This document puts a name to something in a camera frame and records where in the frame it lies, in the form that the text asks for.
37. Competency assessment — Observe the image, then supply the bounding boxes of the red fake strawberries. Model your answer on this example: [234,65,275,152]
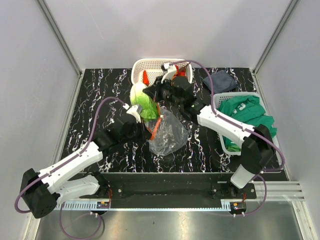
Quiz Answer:
[174,65,186,77]

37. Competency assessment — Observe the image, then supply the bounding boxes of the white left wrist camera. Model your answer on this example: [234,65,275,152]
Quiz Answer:
[122,103,142,123]

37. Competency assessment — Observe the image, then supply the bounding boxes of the red fake chili pepper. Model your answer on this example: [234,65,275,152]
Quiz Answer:
[142,70,150,86]

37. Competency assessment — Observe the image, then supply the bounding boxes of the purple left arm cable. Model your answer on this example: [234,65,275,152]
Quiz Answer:
[14,96,130,240]

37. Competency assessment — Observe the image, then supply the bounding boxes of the clear zip top bag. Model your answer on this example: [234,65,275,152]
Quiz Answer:
[145,106,188,157]

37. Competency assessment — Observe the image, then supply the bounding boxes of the white laundry basket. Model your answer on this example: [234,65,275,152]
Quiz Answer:
[211,91,280,157]

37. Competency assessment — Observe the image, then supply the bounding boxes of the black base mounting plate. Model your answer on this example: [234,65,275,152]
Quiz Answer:
[74,171,256,210]

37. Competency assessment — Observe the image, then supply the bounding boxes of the dark blue folded cloth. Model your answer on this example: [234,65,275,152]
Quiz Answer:
[203,70,238,95]

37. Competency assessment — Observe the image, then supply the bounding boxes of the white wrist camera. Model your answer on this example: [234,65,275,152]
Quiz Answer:
[161,62,177,84]
[122,103,142,123]

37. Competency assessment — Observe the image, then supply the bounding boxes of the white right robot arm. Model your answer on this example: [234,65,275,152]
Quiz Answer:
[143,76,275,199]

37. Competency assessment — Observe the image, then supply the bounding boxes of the black marble pattern mat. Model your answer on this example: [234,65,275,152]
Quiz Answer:
[69,66,288,174]

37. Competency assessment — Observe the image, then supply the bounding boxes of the green fake lettuce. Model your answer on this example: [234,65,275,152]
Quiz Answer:
[130,82,159,122]

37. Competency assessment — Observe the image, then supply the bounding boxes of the white perforated plastic basket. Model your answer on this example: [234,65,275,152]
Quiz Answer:
[131,58,193,86]

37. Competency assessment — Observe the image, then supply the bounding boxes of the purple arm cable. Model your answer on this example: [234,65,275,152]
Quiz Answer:
[168,59,285,217]
[14,96,130,240]

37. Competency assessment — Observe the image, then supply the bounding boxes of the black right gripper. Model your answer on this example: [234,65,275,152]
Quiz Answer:
[143,75,183,109]

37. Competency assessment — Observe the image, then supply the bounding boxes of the green garment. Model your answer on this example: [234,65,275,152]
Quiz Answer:
[217,95,277,138]

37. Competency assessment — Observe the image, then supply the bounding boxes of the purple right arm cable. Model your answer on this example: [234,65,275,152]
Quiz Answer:
[168,59,285,217]

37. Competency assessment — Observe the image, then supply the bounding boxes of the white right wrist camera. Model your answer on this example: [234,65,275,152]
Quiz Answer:
[161,62,177,84]

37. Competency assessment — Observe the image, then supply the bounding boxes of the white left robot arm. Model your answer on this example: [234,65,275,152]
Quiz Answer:
[14,114,152,219]

